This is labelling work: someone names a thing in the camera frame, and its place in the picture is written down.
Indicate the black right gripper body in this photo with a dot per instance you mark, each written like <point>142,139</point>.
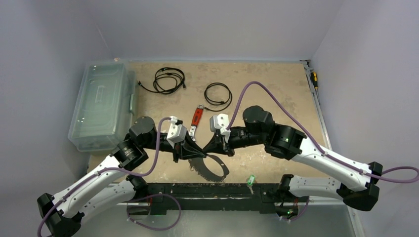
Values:
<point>223,143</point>

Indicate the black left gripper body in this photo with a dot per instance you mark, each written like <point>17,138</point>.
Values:
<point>176,151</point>

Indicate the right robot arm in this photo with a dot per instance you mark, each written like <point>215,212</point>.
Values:
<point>349,181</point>

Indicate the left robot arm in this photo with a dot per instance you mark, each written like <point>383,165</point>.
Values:
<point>119,177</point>

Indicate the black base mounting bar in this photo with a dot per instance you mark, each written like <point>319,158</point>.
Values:
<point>264,198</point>

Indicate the clear plastic storage box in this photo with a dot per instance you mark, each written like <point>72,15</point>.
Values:
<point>104,108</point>

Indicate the yellow black screwdriver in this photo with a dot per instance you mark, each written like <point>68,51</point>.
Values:
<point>314,80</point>

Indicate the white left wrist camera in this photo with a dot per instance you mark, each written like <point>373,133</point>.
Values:
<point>177,131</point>

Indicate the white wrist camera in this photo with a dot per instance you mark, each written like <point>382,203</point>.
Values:
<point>219,122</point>
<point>177,131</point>

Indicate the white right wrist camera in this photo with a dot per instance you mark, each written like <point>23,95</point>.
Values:
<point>219,122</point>

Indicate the red handled adjustable wrench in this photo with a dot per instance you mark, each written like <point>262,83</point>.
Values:
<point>195,121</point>

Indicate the aluminium frame rail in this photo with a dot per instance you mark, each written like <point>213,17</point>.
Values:
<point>354,218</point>

